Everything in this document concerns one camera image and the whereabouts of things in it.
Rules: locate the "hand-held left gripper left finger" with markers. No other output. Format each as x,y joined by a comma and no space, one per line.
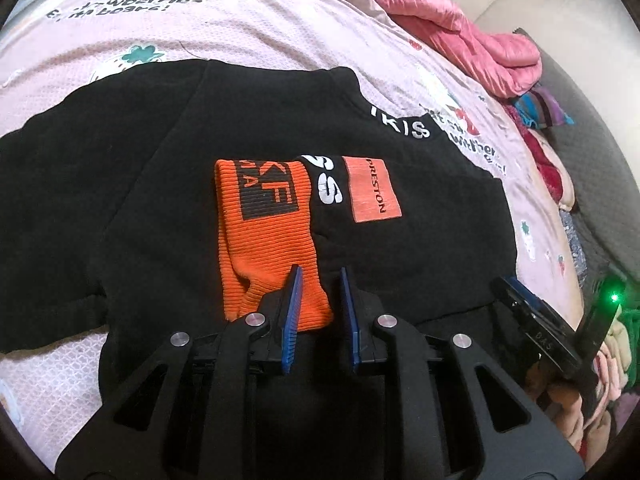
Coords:
292,310

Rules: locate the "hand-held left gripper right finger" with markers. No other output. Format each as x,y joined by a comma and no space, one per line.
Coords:
350,320

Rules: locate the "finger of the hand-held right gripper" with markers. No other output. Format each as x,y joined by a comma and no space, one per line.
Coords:
535,315

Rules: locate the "black sweatshirt with orange cuffs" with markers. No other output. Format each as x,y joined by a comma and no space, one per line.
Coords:
150,185

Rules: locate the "person's right hand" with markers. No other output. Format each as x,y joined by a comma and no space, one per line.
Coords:
555,390

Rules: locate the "pink fleece blanket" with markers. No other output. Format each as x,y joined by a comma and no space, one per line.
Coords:
600,430

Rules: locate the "red blanket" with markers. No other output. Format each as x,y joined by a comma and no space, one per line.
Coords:
547,165

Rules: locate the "grey padded headboard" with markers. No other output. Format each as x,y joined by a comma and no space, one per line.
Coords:
590,160

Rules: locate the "striped knitted cloth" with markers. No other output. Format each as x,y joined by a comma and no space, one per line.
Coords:
542,105

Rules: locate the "pink strawberry print bed sheet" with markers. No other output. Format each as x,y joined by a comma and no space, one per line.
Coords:
250,20

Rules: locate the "pink quilt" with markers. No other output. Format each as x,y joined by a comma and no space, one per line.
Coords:
450,25

